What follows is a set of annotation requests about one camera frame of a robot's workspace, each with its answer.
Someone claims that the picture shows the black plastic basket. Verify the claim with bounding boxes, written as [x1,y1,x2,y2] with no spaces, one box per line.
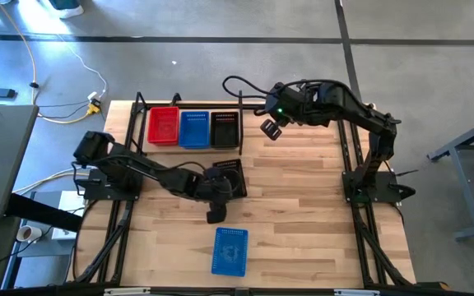
[211,158,249,199]
[210,110,240,150]

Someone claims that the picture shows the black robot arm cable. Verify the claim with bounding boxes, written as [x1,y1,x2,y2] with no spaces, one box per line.
[221,75,279,102]

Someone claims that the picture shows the grey desk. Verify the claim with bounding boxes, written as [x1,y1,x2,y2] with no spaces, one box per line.
[0,104,40,223]

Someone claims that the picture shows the paper cup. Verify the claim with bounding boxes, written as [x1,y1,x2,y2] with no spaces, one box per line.
[16,224,44,243]

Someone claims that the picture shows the blue plastic basket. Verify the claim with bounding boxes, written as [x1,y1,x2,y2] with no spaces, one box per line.
[178,109,211,150]
[211,227,249,278]

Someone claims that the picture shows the black desk leg beam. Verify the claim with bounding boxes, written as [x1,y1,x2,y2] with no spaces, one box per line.
[6,192,84,234]

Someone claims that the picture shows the black aluminium rig frame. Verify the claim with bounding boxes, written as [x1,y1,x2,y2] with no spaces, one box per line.
[72,90,448,289]

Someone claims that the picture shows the white floor cable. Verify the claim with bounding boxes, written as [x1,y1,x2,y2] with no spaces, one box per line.
[55,32,109,102]

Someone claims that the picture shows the silver frame bracket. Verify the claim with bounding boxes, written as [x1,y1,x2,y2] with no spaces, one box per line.
[333,289,380,296]
[104,287,151,296]

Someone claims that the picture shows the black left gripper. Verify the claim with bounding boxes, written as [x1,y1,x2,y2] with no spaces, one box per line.
[197,166,236,225]

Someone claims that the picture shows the white box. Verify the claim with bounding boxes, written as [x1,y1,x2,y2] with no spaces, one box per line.
[51,190,86,242]

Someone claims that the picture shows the yellow floor cable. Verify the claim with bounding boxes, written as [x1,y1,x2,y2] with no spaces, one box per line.
[0,0,98,124]

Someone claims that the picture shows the cream floor cable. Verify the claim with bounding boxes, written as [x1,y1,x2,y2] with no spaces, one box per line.
[12,168,92,195]

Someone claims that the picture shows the black metal shelf frame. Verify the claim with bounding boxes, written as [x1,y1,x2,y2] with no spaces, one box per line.
[135,90,245,157]

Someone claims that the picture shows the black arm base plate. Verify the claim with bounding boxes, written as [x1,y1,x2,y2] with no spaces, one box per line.
[81,168,142,201]
[342,170,417,205]

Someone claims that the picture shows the grey-blue table frame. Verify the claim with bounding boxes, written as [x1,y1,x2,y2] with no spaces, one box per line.
[425,113,474,242]

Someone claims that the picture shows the black floor cable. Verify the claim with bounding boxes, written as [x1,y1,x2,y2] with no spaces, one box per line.
[0,100,94,121]

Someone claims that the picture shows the red plastic basket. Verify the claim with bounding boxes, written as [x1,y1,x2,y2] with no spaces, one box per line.
[146,106,180,147]

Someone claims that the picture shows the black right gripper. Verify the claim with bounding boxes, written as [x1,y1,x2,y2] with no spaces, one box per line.
[260,81,302,141]

